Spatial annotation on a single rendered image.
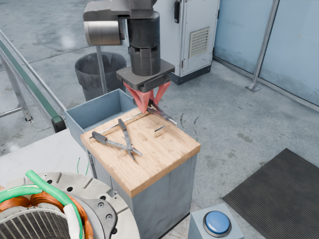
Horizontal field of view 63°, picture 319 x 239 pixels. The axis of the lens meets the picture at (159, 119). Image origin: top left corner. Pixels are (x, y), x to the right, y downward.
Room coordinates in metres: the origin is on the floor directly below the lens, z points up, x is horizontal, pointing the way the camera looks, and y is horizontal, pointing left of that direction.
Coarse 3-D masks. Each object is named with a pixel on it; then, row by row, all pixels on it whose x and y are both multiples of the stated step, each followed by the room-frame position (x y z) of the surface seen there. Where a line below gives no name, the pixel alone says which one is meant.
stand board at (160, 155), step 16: (128, 112) 0.52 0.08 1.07; (96, 128) 0.46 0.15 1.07; (128, 128) 0.46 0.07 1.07; (144, 128) 0.46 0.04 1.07; (176, 128) 0.46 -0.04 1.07; (96, 144) 0.41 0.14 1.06; (144, 144) 0.41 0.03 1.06; (160, 144) 0.41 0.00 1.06; (176, 144) 0.41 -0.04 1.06; (192, 144) 0.41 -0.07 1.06; (112, 160) 0.36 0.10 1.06; (128, 160) 0.36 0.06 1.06; (144, 160) 0.36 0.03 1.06; (160, 160) 0.36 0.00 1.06; (176, 160) 0.36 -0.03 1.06; (112, 176) 0.34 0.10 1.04; (128, 176) 0.32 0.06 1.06; (144, 176) 0.32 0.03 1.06; (160, 176) 0.33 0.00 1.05; (128, 192) 0.29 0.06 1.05
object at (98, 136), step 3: (93, 132) 0.41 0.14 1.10; (96, 132) 0.41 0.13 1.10; (93, 135) 0.41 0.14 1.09; (96, 135) 0.41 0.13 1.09; (99, 135) 0.41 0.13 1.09; (102, 135) 0.41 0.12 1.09; (96, 138) 0.41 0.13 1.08; (99, 138) 0.40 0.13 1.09; (102, 138) 0.40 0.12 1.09; (105, 138) 0.40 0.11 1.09; (99, 141) 0.40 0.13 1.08; (102, 141) 0.40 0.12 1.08; (105, 144) 0.39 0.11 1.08
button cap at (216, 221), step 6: (210, 216) 0.25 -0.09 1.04; (216, 216) 0.25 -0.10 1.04; (222, 216) 0.25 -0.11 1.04; (210, 222) 0.24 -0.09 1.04; (216, 222) 0.24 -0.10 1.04; (222, 222) 0.24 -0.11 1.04; (228, 222) 0.24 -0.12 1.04; (210, 228) 0.23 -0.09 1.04; (216, 228) 0.23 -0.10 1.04; (222, 228) 0.23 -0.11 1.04
